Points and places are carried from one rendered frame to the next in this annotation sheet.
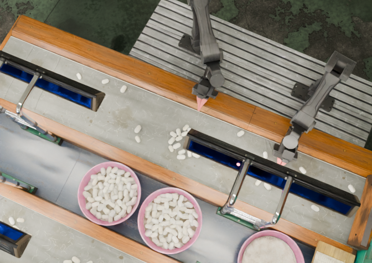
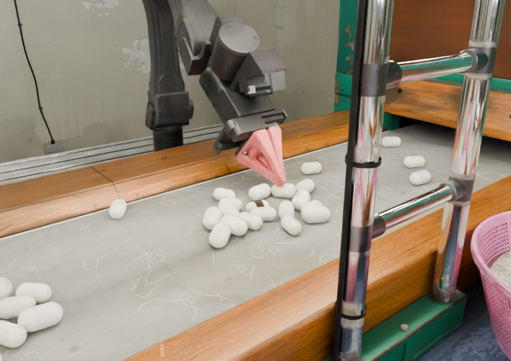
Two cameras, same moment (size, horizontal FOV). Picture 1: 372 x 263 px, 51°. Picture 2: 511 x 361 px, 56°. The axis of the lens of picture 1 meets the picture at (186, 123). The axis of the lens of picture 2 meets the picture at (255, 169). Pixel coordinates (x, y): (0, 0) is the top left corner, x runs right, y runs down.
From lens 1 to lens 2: 141 cm
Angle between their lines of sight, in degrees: 63
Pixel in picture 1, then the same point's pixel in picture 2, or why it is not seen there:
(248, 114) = (89, 178)
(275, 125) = (170, 159)
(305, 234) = (496, 194)
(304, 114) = (199, 21)
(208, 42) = not seen: outside the picture
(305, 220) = not seen: hidden behind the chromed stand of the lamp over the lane
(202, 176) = (146, 343)
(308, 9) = not seen: hidden behind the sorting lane
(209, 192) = (235, 324)
